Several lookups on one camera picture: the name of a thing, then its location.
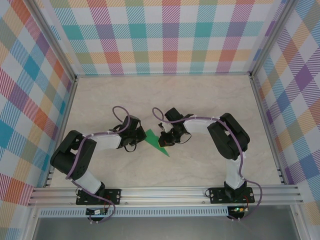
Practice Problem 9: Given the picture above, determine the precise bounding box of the slotted grey cable tray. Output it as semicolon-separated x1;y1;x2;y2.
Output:
39;206;230;218

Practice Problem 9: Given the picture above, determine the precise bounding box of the aluminium side rail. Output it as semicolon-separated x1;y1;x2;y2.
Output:
43;76;79;188
249;74;288;185

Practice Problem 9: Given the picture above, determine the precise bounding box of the long aluminium mounting rail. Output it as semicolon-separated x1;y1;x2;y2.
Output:
27;184;305;208

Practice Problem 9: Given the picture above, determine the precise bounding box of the aluminium frame post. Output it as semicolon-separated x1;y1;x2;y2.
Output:
23;0;79;82
249;0;299;79

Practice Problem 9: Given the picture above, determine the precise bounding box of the small circuit board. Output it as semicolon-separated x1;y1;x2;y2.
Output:
85;207;109;216

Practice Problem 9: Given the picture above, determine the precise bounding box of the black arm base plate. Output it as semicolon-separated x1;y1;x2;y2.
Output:
75;188;123;206
209;186;255;205

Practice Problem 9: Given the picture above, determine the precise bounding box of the green paper sheet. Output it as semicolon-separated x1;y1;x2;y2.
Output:
144;128;171;158

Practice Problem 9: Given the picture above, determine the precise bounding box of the thin aluminium cross rail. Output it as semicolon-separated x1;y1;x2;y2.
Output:
74;71;253;79

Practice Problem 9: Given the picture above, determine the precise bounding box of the purple cable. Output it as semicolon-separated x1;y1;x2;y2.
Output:
151;107;264;222
65;106;132;225

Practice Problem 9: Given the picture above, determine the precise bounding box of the circuit board with green light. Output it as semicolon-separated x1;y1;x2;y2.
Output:
231;206;251;214

